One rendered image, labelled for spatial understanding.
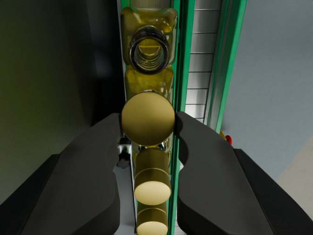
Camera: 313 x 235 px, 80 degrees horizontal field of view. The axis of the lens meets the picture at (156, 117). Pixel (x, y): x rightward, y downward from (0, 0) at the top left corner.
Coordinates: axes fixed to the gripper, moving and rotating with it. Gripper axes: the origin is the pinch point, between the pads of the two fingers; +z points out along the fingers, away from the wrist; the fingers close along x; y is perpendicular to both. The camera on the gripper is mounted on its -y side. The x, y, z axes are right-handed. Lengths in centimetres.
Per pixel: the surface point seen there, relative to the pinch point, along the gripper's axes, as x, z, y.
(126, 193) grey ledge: -8, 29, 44
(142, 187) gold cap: -0.8, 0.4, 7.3
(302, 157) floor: 138, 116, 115
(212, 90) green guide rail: 12.9, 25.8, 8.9
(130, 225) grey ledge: -9, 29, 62
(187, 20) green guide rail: 5.8, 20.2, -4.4
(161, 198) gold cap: 0.9, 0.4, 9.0
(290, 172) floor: 133, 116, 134
